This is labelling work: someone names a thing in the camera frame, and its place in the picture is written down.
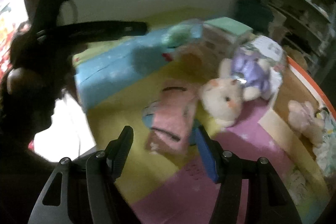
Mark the pink towel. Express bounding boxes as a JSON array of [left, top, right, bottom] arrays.
[[143, 80, 198, 155]]

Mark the white bunny plush purple dress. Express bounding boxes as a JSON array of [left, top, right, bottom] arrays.
[[199, 47, 282, 128]]

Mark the beige plush bear toy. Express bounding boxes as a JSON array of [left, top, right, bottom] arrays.
[[288, 100, 325, 147]]

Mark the mint green sponge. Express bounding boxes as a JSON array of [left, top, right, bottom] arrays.
[[162, 24, 202, 48]]

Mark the orange-rimmed cardboard box tray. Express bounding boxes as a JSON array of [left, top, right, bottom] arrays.
[[258, 56, 336, 188]]

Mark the floral gift box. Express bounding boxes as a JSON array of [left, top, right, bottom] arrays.
[[242, 35, 286, 67]]

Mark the mint green carton box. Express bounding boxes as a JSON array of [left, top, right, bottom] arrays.
[[203, 17, 253, 55]]

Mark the dark green water jug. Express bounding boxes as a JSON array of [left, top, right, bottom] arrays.
[[234, 0, 274, 35]]

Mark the metal kitchen shelf rack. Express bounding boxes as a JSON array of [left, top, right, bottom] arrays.
[[269, 0, 335, 81]]

